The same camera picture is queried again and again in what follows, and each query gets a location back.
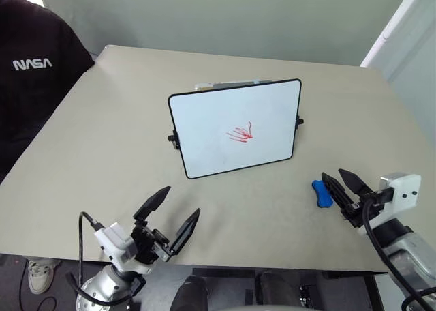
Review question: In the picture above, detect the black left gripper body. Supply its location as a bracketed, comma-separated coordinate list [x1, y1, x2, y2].
[130, 220, 173, 265]

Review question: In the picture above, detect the white window frame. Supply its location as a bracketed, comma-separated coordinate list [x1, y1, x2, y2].
[359, 0, 436, 84]

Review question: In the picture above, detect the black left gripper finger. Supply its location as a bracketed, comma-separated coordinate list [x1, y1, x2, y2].
[133, 186, 172, 224]
[168, 207, 202, 256]

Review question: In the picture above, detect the white sneaker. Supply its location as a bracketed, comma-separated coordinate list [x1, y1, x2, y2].
[27, 258, 63, 295]

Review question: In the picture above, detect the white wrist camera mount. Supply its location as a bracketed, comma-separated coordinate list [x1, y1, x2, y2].
[357, 173, 422, 237]
[94, 222, 153, 275]

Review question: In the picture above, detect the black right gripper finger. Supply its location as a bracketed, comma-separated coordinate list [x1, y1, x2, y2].
[337, 168, 371, 196]
[321, 171, 356, 217]

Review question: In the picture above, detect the blue whiteboard eraser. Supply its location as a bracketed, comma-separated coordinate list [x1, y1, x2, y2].
[311, 179, 333, 209]

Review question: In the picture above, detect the thin black floor cable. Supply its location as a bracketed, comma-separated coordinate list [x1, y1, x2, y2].
[17, 258, 57, 311]

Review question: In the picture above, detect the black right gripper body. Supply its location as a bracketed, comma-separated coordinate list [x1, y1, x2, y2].
[340, 188, 393, 228]

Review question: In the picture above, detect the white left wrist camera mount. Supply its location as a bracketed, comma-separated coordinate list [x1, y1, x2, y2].
[94, 222, 153, 275]

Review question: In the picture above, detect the black table frame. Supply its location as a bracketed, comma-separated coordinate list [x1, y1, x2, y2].
[191, 266, 390, 282]

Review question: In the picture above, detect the person in black NASA hoodie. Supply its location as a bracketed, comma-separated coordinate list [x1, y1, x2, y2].
[0, 0, 96, 184]

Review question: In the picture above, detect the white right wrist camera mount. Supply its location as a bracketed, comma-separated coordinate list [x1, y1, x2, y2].
[357, 173, 422, 237]

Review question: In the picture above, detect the black-framed tabletop whiteboard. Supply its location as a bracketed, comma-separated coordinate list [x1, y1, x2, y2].
[167, 78, 305, 180]

